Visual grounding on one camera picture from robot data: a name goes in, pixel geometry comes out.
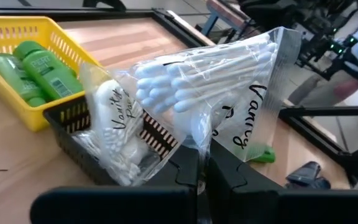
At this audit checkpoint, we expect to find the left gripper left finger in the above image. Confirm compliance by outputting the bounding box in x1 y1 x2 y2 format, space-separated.
31 145 200 224

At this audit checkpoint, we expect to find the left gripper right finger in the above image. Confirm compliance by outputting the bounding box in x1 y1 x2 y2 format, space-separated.
206 139 358 224

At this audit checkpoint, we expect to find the green travel shampoo bottle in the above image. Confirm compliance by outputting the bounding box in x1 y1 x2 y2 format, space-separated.
0 52 48 108
234 141 277 164
12 40 85 102

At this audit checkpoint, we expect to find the dark blue travel tube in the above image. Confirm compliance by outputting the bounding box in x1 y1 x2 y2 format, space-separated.
306 176 332 190
286 161 322 184

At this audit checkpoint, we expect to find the black slotted plastic basket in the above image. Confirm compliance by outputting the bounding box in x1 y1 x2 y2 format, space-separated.
42 95 183 187

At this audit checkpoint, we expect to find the person's hand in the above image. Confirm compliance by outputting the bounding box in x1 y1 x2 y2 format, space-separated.
333 78 358 98

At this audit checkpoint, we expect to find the yellow slotted plastic basket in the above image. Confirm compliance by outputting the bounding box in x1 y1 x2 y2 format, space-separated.
0 15 104 133

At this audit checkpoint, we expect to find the blue-legged side table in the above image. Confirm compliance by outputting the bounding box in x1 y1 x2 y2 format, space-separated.
197 0 260 38

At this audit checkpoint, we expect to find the black aluminium table frame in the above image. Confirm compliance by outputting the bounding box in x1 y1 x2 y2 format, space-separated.
0 0 358 190

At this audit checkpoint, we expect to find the black frame handle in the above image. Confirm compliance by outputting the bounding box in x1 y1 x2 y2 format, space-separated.
82 0 127 12

